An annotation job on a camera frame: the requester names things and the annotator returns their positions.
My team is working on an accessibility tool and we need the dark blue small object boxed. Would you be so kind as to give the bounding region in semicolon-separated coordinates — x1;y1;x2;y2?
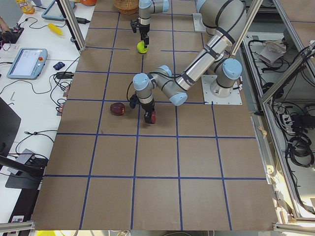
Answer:
53;61;65;70

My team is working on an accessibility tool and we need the green apple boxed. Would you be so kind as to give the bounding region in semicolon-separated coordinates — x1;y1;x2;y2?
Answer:
137;41;148;54

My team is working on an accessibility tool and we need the wicker basket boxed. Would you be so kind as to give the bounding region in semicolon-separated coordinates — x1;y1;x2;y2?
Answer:
114;0;139;15

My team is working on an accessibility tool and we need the grey usb hub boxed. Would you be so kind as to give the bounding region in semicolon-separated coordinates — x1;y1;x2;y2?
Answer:
7;149;48;177

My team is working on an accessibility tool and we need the black power adapter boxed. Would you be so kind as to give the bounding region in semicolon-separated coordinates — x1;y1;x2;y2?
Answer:
76;17;90;25

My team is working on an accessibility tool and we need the aluminium frame post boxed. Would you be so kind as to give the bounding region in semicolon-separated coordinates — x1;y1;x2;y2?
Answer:
56;0;86;52

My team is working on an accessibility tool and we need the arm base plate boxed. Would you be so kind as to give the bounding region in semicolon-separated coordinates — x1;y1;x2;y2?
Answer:
201;75;242;105
192;13;207;33

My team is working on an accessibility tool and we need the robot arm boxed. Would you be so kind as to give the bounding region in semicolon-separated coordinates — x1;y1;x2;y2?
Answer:
128;0;247;123
138;0;169;48

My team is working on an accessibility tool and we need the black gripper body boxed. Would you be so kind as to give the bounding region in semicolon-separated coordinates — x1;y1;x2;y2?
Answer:
139;24;150;37
140;102;155;113

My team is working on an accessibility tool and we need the yellow snack bag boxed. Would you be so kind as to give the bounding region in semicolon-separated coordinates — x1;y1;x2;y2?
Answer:
16;0;35;14

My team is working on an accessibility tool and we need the orange fruit toy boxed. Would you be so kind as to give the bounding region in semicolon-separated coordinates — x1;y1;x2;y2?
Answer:
80;0;97;6

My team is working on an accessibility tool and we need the black monitor stand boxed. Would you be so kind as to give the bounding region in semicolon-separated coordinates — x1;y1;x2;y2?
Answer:
0;99;43;190

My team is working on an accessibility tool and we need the yellow toy corn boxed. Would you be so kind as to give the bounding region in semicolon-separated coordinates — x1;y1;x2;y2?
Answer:
47;23;64;36

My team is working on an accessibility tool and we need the power strip with cables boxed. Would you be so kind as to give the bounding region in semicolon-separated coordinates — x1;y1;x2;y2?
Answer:
280;114;315;135

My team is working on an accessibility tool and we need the teach pendant tablet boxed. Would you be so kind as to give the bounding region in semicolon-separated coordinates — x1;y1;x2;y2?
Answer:
7;48;48;80

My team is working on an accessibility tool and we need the dark red apple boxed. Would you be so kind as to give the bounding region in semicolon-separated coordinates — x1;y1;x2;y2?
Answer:
110;102;126;116

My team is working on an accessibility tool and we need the crumpled paper box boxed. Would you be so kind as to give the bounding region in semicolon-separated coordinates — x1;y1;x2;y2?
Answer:
258;39;286;65

